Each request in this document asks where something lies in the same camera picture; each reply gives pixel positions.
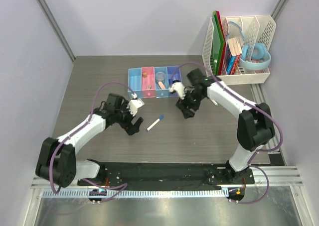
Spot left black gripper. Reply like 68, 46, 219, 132
115, 101, 143, 135

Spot green folder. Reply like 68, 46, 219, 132
210, 10, 221, 75

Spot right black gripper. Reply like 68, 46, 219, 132
176, 88, 205, 119

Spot red folder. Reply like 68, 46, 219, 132
216, 11, 226, 75

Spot purple drawer box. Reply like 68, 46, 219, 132
166, 65, 184, 98

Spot blue marker pen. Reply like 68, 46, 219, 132
146, 115, 164, 132

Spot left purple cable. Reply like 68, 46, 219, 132
49, 82, 138, 203

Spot light blue drawer box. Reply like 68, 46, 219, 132
128, 68, 143, 99

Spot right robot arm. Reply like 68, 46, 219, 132
169, 69, 275, 184

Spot white file organizer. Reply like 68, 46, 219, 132
202, 15, 276, 85

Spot pink eraser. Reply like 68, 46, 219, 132
158, 81, 166, 90

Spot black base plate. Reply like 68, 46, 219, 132
91, 162, 255, 191

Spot books stack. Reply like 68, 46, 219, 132
224, 37, 242, 75

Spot clear tape roll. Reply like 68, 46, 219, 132
155, 71, 166, 83

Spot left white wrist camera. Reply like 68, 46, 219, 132
128, 99, 145, 116

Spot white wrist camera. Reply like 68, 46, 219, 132
128, 99, 145, 116
169, 82, 185, 100

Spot white cable duct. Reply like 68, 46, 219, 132
42, 188, 229, 199

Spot pink drawer box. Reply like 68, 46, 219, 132
142, 67, 156, 98

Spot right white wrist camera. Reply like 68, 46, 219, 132
169, 82, 185, 100

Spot blue headphones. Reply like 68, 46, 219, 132
239, 43, 272, 71

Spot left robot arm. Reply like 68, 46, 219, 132
35, 93, 145, 188

